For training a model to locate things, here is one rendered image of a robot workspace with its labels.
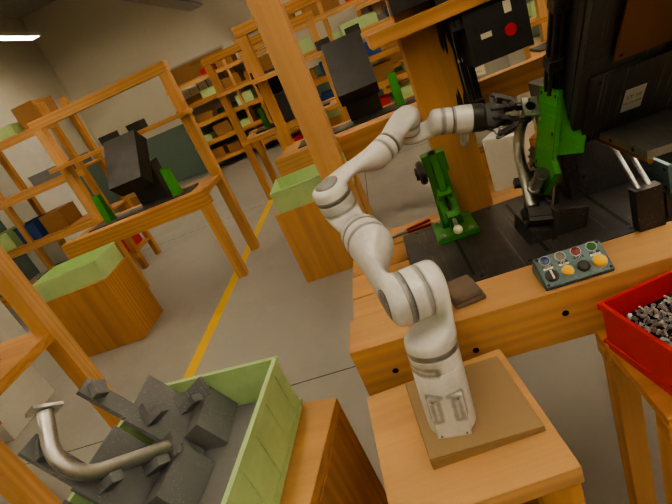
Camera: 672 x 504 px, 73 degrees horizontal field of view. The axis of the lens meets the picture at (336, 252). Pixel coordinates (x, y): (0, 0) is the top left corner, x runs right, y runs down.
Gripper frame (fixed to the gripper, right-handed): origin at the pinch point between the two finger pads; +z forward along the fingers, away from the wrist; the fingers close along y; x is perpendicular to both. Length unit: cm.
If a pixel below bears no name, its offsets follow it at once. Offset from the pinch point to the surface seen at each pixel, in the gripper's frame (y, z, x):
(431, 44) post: 29.9, -20.3, 5.0
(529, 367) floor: -62, 22, 109
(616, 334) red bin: -60, 3, -12
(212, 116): 556, -376, 750
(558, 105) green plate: -6.7, 3.1, -11.9
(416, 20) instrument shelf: 26.7, -26.1, -8.4
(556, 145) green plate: -13.7, 3.6, -5.4
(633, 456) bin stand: -87, 15, 19
